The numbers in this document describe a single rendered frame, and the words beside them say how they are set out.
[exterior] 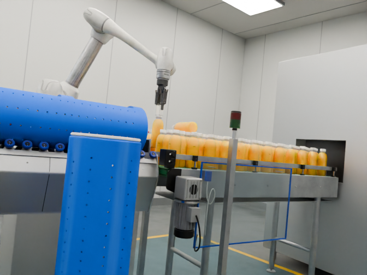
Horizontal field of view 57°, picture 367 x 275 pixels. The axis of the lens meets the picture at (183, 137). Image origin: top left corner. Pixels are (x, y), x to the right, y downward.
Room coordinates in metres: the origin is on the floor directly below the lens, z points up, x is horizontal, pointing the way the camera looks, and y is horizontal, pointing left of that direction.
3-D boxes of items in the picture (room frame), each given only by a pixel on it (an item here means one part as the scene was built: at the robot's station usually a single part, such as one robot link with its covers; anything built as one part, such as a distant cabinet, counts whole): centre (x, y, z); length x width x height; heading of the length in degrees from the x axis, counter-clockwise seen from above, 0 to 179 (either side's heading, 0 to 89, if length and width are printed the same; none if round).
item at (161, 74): (2.18, 0.17, 1.48); 0.09 x 0.09 x 0.06
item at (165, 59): (2.19, 0.17, 1.58); 0.13 x 0.11 x 0.16; 174
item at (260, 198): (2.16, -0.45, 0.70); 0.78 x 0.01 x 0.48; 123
